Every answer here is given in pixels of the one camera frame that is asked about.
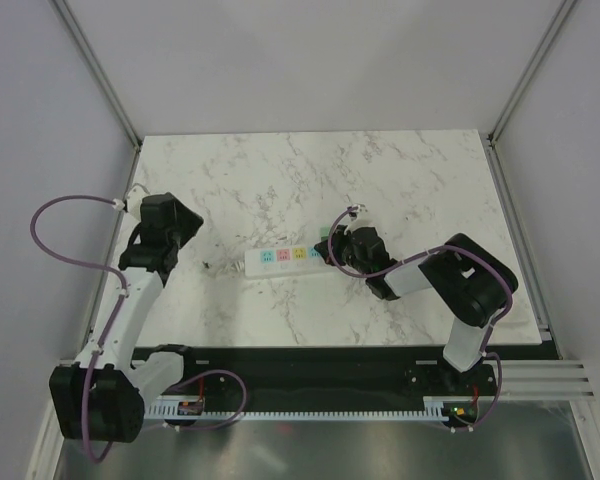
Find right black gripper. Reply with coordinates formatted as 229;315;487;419
316;225;371;277

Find white power strip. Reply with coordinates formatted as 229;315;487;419
244;245;330;279

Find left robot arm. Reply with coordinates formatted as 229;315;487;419
49;192;204;443

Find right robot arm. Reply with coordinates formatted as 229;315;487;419
314;225;518;394

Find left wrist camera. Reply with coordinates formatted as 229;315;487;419
124;183;150;220

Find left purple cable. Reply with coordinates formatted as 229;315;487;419
30;194;249;464

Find purple cable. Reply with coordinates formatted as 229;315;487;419
327;203;512;434
30;194;249;464

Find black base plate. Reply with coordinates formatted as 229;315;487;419
165;344;496;407

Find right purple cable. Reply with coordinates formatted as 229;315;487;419
327;203;512;434

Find white slotted cable duct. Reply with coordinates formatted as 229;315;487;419
144;395;478;424

